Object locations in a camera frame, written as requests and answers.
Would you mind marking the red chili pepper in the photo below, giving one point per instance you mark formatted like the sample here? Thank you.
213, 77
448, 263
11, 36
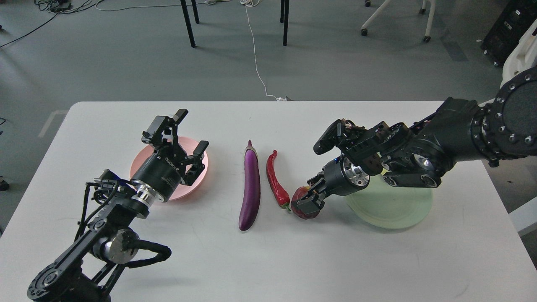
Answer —
280, 194

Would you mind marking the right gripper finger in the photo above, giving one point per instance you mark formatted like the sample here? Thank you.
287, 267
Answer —
318, 182
310, 204

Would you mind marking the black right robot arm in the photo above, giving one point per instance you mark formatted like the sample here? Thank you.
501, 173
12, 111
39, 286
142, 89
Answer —
418, 156

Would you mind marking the purple eggplant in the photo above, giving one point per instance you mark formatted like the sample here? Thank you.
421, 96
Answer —
252, 189

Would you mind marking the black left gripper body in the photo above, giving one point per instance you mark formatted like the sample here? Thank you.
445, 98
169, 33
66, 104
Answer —
159, 169

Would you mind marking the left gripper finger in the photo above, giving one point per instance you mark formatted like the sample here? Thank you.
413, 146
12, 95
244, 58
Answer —
192, 166
162, 132

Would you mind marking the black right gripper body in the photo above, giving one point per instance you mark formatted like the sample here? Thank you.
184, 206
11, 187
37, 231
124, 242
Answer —
342, 177

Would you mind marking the black equipment box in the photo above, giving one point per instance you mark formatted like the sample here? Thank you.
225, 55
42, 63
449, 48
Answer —
506, 32

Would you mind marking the dark red pomegranate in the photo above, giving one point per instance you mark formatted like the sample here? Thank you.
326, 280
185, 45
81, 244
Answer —
299, 193

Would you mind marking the green plate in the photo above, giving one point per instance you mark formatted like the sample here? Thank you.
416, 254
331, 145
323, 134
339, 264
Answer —
388, 207

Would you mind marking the black table legs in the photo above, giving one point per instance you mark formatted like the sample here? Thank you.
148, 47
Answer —
284, 18

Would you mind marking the white office chair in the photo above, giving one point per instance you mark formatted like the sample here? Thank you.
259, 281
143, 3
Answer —
523, 57

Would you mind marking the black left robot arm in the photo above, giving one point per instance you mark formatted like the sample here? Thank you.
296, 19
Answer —
104, 244

